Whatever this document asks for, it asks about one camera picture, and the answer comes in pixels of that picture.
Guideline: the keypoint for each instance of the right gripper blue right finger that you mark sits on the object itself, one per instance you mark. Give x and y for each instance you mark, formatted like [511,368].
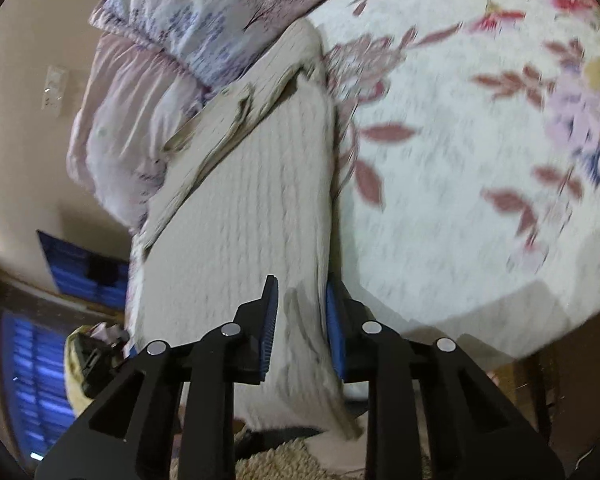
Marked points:
[474,431]

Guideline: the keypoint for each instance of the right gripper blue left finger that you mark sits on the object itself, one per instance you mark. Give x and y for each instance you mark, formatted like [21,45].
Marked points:
[171,403]

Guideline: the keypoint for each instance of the beige cable-knit sweater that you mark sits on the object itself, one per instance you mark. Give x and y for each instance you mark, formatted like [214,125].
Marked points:
[247,196]

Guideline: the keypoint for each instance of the yellow bag on floor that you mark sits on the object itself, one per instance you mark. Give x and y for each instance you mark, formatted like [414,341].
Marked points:
[92,355]

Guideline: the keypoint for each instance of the blue lit window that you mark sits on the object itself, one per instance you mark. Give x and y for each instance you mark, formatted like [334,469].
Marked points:
[33,329]

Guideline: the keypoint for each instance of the beige shaggy rug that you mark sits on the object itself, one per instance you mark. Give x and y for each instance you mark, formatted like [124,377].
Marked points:
[312,458]

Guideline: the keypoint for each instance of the floral white bedspread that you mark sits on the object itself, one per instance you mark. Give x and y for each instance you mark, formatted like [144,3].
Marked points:
[468,187]

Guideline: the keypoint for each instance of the pink lavender print pillow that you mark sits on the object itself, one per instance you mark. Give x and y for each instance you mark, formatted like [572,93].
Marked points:
[156,65]

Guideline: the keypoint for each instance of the white wall switch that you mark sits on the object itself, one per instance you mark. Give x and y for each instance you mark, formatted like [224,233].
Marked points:
[55,85]

